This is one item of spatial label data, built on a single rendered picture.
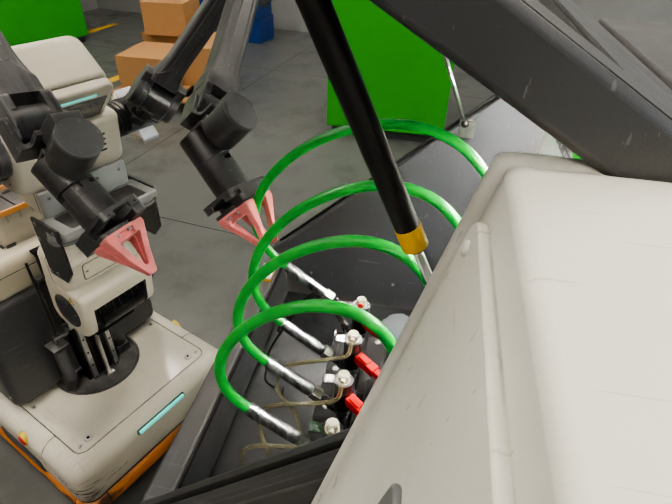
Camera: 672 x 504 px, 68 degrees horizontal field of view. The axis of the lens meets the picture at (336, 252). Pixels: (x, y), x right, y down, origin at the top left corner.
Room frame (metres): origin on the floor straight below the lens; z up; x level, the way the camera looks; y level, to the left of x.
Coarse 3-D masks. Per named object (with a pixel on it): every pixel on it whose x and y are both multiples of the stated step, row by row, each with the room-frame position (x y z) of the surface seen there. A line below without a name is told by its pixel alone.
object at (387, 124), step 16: (336, 128) 0.62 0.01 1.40; (384, 128) 0.61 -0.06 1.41; (400, 128) 0.60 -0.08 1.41; (416, 128) 0.60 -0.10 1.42; (432, 128) 0.60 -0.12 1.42; (304, 144) 0.63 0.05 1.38; (320, 144) 0.62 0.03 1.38; (448, 144) 0.60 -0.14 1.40; (464, 144) 0.59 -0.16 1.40; (288, 160) 0.63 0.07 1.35; (480, 160) 0.59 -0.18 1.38; (272, 176) 0.63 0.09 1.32; (480, 176) 0.59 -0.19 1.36; (256, 192) 0.64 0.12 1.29; (272, 256) 0.64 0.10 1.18
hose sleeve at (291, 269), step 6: (288, 264) 0.64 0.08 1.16; (288, 270) 0.63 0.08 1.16; (294, 270) 0.63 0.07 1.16; (300, 270) 0.64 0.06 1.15; (294, 276) 0.63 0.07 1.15; (300, 276) 0.63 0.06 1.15; (306, 276) 0.63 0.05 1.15; (300, 282) 0.63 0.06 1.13; (306, 282) 0.62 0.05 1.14; (312, 282) 0.63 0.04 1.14; (318, 282) 0.63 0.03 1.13; (312, 288) 0.62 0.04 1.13; (318, 288) 0.62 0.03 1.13; (324, 288) 0.63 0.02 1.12; (318, 294) 0.62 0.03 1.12; (324, 294) 0.62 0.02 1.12
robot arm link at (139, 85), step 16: (208, 0) 1.15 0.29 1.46; (224, 0) 1.15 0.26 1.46; (208, 16) 1.15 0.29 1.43; (192, 32) 1.14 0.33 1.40; (208, 32) 1.15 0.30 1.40; (176, 48) 1.14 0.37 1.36; (192, 48) 1.15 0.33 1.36; (160, 64) 1.16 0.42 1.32; (176, 64) 1.14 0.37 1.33; (144, 80) 1.13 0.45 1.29; (160, 80) 1.13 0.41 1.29; (176, 80) 1.14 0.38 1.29; (128, 96) 1.13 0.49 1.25; (144, 96) 1.12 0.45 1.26; (176, 96) 1.15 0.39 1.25
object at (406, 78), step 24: (336, 0) 3.92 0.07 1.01; (360, 0) 3.89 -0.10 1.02; (360, 24) 3.89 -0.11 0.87; (384, 24) 3.86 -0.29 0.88; (360, 48) 3.89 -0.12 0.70; (384, 48) 3.86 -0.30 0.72; (408, 48) 3.83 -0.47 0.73; (432, 48) 3.80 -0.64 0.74; (360, 72) 3.88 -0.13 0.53; (384, 72) 3.85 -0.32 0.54; (408, 72) 3.82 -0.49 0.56; (432, 72) 3.80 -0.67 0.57; (336, 96) 3.91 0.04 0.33; (384, 96) 3.85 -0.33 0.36; (408, 96) 3.82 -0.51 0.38; (432, 96) 3.79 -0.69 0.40; (336, 120) 3.91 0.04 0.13; (432, 120) 3.79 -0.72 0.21
